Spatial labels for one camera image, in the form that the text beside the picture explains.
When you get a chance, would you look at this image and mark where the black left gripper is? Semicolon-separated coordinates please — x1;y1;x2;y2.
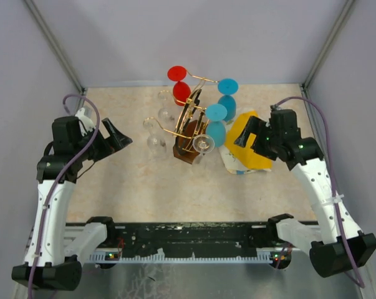
74;118;132;162

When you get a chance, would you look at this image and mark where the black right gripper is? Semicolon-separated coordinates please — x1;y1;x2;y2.
234;116;282;161

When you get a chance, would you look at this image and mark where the blue wine glass front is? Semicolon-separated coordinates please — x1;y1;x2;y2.
205;103;228;148

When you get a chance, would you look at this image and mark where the blue wine glass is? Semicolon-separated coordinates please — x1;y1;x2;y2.
217;78;239;122
205;103;228;148

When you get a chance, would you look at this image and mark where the clear wine glass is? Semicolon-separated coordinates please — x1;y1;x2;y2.
143;118;166;158
157;90;175;125
192;134;215;165

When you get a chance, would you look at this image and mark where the red plastic wine glass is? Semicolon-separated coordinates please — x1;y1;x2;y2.
167;65;191;106

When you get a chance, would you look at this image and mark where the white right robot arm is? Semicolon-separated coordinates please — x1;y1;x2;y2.
234;109;376;277

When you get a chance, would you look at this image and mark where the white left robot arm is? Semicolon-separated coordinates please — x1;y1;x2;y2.
11;116;132;291

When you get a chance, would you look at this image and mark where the yellow patterned cloth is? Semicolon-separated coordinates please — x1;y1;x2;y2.
218;108;272;174

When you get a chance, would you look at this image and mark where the gold wire glass rack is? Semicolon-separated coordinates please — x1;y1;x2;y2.
154;70;221;164

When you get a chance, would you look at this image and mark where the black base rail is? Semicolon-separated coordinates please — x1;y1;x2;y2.
88;222;297;268

